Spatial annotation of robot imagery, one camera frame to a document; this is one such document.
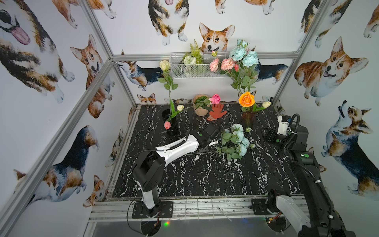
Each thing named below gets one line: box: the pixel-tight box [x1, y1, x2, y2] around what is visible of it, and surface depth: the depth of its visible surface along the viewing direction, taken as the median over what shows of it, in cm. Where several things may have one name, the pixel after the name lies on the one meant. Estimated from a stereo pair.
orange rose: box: [238, 91, 256, 108], surface depth 75 cm
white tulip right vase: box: [262, 101, 272, 109], surface depth 81 cm
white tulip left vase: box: [166, 99, 185, 122], surface depth 89 cm
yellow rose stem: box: [157, 59, 179, 115], surface depth 94 cm
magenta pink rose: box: [208, 93, 222, 105], surface depth 70 cm
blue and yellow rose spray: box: [215, 123, 256, 156], surface depth 92 cm
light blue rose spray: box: [186, 137, 257, 161], surface depth 92 cm
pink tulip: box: [163, 121, 171, 130], surface depth 80 cm
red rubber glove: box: [206, 103, 228, 121], surface depth 118 cm
